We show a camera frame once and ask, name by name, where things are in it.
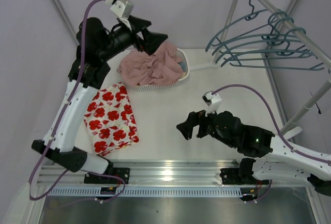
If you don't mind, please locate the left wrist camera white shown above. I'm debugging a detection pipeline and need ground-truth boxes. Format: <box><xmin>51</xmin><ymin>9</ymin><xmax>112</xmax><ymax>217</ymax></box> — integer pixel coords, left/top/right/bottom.
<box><xmin>105</xmin><ymin>0</ymin><xmax>134</xmax><ymax>19</ymax></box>

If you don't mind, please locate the pink crumpled garment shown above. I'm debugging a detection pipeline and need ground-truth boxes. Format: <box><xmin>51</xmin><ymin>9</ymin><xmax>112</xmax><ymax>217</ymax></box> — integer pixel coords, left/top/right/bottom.
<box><xmin>117</xmin><ymin>42</ymin><xmax>184</xmax><ymax>87</ymax></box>

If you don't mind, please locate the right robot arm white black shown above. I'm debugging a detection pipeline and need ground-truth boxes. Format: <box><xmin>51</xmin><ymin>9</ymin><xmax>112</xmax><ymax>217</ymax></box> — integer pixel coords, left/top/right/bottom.
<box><xmin>176</xmin><ymin>110</ymin><xmax>330</xmax><ymax>196</ymax></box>

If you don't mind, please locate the teal hanger far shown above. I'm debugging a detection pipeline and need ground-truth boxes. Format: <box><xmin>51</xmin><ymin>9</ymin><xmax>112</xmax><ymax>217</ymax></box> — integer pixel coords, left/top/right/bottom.
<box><xmin>205</xmin><ymin>0</ymin><xmax>268</xmax><ymax>53</ymax></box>

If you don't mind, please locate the white slotted cable duct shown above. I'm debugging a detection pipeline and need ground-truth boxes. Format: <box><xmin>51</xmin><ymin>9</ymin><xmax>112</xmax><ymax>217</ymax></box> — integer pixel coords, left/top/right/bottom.
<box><xmin>48</xmin><ymin>186</ymin><xmax>243</xmax><ymax>198</ymax></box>

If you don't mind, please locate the right aluminium frame post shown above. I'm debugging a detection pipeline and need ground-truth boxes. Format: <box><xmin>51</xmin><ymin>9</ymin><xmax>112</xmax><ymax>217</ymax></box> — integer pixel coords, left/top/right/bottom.
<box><xmin>261</xmin><ymin>53</ymin><xmax>288</xmax><ymax>126</ymax></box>

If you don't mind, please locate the aluminium mounting rail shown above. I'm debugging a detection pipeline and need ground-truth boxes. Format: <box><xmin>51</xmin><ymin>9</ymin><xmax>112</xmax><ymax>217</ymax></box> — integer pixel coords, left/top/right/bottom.
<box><xmin>36</xmin><ymin>159</ymin><xmax>319</xmax><ymax>187</ymax></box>

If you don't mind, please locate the white laundry basket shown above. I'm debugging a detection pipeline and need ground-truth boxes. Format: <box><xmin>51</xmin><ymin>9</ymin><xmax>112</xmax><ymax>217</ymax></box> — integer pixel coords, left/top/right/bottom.
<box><xmin>130</xmin><ymin>48</ymin><xmax>192</xmax><ymax>92</ymax></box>

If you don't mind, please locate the metal clothes rack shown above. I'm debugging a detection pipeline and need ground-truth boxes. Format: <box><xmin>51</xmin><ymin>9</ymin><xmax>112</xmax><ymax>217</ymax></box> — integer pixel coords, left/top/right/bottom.
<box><xmin>190</xmin><ymin>0</ymin><xmax>331</xmax><ymax>139</ymax></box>

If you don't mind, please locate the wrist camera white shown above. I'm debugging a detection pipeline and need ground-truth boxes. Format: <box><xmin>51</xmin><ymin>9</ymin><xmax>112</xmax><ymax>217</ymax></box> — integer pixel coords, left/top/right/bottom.
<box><xmin>202</xmin><ymin>92</ymin><xmax>222</xmax><ymax>116</ymax></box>
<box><xmin>105</xmin><ymin>0</ymin><xmax>134</xmax><ymax>19</ymax></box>

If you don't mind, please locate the teal hanger nearest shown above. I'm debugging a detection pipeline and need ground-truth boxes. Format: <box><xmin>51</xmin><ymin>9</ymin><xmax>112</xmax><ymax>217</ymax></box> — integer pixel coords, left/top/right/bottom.
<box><xmin>220</xmin><ymin>27</ymin><xmax>325</xmax><ymax>72</ymax></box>

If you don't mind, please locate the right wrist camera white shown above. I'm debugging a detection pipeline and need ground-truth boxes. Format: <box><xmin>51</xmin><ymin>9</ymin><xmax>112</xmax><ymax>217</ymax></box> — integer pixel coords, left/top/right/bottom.
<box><xmin>202</xmin><ymin>92</ymin><xmax>222</xmax><ymax>116</ymax></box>

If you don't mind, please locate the red poppy print skirt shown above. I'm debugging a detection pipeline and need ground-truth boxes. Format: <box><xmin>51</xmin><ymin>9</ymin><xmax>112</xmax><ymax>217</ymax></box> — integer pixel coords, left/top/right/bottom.
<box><xmin>83</xmin><ymin>82</ymin><xmax>140</xmax><ymax>157</ymax></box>

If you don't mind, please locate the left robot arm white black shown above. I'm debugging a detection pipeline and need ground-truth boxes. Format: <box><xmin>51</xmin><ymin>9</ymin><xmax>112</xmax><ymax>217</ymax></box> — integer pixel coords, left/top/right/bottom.
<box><xmin>32</xmin><ymin>16</ymin><xmax>168</xmax><ymax>176</ymax></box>

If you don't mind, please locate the left aluminium frame post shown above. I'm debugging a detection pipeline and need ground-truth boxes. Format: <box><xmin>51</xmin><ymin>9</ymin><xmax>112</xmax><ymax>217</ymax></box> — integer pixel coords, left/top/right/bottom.
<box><xmin>50</xmin><ymin>0</ymin><xmax>79</xmax><ymax>46</ymax></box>

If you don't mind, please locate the aluminium frame post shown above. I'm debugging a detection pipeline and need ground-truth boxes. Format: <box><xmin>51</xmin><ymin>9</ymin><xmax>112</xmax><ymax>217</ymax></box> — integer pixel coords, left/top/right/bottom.
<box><xmin>50</xmin><ymin>0</ymin><xmax>79</xmax><ymax>46</ymax></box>
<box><xmin>261</xmin><ymin>53</ymin><xmax>288</xmax><ymax>126</ymax></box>

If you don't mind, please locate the teal hanger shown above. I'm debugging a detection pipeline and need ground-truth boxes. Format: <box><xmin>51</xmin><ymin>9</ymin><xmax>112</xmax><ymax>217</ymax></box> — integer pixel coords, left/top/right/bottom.
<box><xmin>207</xmin><ymin>13</ymin><xmax>318</xmax><ymax>68</ymax></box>
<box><xmin>205</xmin><ymin>0</ymin><xmax>268</xmax><ymax>53</ymax></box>
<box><xmin>206</xmin><ymin>10</ymin><xmax>295</xmax><ymax>66</ymax></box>
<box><xmin>220</xmin><ymin>27</ymin><xmax>325</xmax><ymax>72</ymax></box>

